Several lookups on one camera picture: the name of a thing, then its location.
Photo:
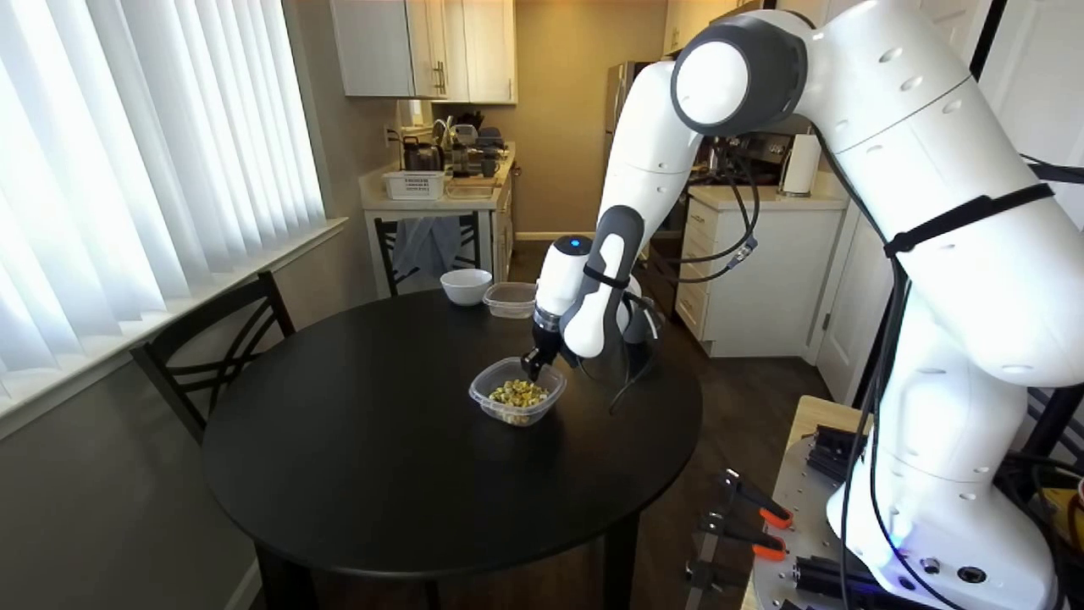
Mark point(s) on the white upper wall cabinets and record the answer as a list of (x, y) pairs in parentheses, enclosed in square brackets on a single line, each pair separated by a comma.
[(455, 54)]

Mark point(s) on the empty clear plastic container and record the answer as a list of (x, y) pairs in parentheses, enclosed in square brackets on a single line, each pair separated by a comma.
[(510, 300)]

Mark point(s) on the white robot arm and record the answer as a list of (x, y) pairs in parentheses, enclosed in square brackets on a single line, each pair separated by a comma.
[(986, 265)]

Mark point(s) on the clear plastic bowl with food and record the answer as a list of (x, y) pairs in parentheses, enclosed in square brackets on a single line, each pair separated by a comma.
[(513, 398)]

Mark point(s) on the white kitchen base cabinet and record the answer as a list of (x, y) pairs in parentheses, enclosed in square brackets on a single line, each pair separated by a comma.
[(755, 269)]

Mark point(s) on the black chair behind table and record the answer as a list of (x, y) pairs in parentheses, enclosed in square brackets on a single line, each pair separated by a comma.
[(427, 247)]

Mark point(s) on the white vertical blinds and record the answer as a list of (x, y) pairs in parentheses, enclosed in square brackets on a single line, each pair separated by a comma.
[(148, 147)]

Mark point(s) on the orange handled clamp lower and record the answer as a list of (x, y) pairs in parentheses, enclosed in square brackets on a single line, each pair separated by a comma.
[(764, 547)]

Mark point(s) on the white paper towel roll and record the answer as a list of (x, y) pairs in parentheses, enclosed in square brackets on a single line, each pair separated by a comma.
[(799, 168)]

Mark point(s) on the black chair by window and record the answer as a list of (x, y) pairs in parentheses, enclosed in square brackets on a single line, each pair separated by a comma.
[(203, 352)]

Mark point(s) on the round black table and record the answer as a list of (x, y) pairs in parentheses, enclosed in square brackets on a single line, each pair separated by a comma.
[(352, 449)]

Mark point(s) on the clear tub on counter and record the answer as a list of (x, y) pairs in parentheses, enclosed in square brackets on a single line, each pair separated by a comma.
[(413, 186)]

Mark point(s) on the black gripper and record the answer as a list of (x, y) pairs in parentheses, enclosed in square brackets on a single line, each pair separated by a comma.
[(548, 345)]

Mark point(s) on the orange handled clamp upper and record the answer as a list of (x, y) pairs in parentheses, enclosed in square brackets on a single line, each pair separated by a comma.
[(764, 503)]

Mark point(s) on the white ceramic bowl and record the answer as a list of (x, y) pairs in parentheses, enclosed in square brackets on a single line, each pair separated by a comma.
[(465, 285)]

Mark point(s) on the orange handled clamp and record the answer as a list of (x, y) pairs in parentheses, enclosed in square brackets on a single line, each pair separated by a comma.
[(764, 547), (764, 503)]

